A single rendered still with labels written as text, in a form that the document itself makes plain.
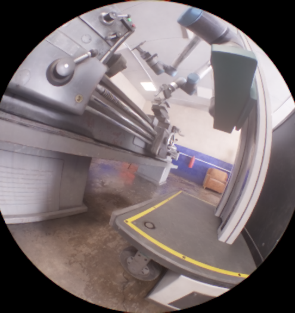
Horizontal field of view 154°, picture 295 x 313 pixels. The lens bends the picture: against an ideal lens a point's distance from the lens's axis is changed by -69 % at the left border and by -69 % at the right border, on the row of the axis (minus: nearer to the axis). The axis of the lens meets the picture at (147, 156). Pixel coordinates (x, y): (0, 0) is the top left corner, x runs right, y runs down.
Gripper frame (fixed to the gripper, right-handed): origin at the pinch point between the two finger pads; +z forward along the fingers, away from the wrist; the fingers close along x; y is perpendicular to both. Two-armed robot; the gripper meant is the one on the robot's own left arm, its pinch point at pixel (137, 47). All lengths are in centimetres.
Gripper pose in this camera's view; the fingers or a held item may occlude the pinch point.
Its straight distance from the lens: 111.2
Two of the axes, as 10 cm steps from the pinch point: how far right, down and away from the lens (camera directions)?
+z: -6.3, -4.0, -6.6
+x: -3.0, -6.6, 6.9
